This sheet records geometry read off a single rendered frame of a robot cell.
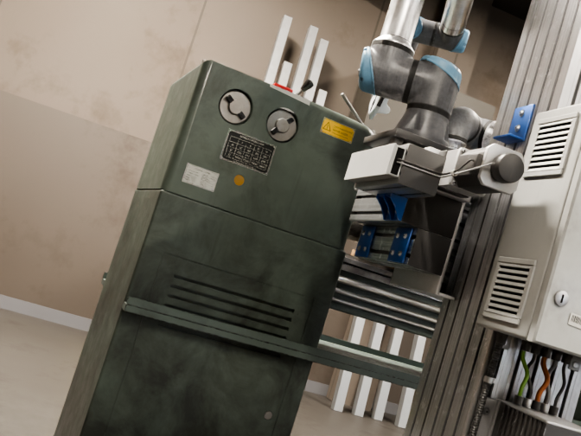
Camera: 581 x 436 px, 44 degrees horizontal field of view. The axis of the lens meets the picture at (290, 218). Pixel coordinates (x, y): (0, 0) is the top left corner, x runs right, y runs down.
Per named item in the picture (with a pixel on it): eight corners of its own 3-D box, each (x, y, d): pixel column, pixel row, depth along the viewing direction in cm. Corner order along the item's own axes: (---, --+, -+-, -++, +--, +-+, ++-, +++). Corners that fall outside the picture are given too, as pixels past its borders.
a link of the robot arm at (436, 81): (453, 111, 179) (469, 60, 180) (401, 97, 181) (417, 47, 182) (449, 123, 191) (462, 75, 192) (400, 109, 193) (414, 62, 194)
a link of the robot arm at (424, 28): (437, 18, 219) (436, 24, 229) (401, 9, 220) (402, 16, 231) (429, 43, 220) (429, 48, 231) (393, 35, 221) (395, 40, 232)
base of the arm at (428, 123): (456, 153, 180) (468, 117, 180) (404, 133, 176) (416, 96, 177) (430, 158, 194) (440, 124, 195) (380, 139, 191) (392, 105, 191)
